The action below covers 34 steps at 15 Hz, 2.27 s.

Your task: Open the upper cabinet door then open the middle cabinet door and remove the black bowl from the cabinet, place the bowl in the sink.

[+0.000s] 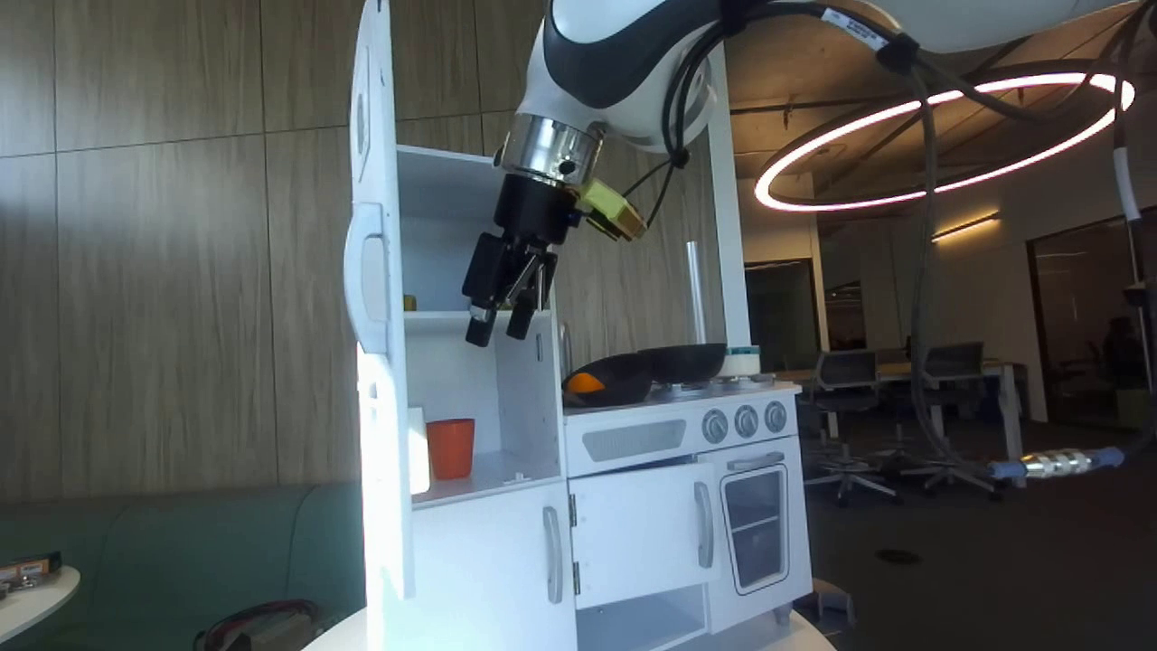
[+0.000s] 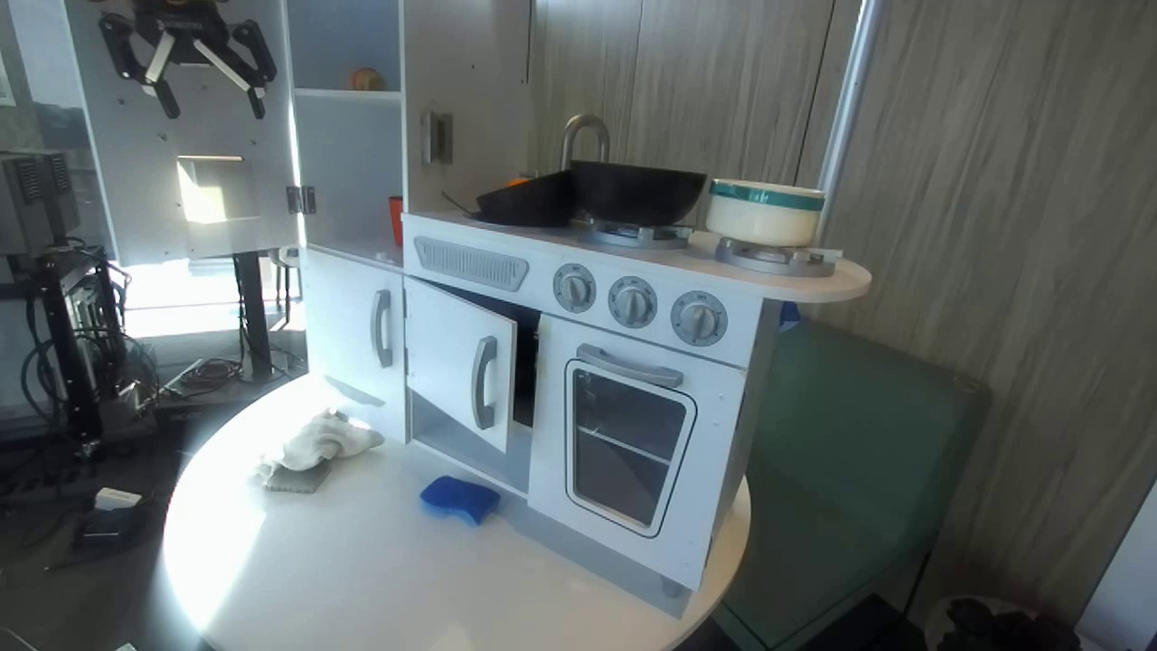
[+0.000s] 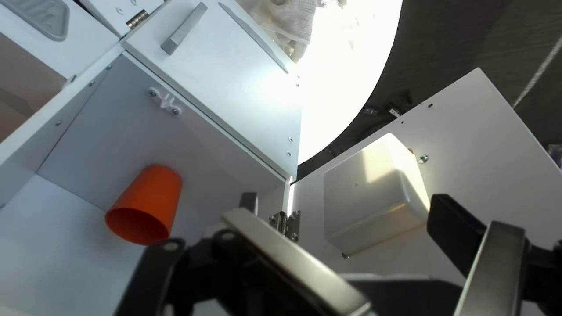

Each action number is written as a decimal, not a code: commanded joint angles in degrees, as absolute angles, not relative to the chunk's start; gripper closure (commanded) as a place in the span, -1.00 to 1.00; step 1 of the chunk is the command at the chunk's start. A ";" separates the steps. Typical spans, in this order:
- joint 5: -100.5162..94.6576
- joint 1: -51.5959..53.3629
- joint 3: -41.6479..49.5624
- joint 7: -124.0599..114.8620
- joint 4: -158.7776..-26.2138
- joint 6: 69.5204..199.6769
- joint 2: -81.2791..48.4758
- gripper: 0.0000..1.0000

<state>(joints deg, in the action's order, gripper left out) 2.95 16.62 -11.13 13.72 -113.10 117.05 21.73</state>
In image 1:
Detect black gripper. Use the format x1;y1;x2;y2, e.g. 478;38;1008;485
461;175;588;350

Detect small white cabinet door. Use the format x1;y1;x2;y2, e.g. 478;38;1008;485
566;463;723;607

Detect white oven door with window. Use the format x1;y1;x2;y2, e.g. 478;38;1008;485
710;436;813;635

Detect black frying pan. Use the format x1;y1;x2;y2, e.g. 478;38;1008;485
560;340;735;410

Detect orange cup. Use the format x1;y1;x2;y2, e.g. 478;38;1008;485
422;416;478;485

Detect metal toy faucet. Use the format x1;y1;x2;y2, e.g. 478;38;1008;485
684;239;710;350

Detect white toy kitchen body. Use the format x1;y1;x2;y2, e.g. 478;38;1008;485
339;0;818;651

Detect silver metal pole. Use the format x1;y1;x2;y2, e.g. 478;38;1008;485
707;49;759;356

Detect white pot with teal stripe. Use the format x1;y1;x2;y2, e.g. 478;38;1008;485
720;344;766;381

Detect gray office chair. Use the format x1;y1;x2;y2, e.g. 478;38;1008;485
804;346;900;502
896;340;1005;494

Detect dark backpack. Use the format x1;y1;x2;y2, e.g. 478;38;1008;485
193;597;331;651

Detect linear ceiling light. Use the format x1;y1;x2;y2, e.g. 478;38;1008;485
931;215;1005;250

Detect small round white table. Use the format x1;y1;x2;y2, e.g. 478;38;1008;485
0;561;89;643

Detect yellow wrist camera box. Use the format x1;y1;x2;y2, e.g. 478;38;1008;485
577;178;653;248

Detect glowing ring ceiling light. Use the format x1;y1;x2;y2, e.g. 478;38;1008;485
753;70;1141;219

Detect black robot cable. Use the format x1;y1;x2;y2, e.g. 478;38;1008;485
655;0;950;403

